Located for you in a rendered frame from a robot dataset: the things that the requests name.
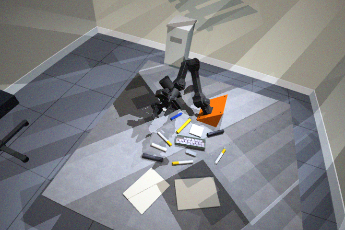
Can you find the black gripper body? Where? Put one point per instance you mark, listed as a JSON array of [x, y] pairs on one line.
[[164, 103]]

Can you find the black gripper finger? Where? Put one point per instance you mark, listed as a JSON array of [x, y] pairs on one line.
[[156, 112], [171, 108]]

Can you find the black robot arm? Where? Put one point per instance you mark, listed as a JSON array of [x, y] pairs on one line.
[[199, 99]]

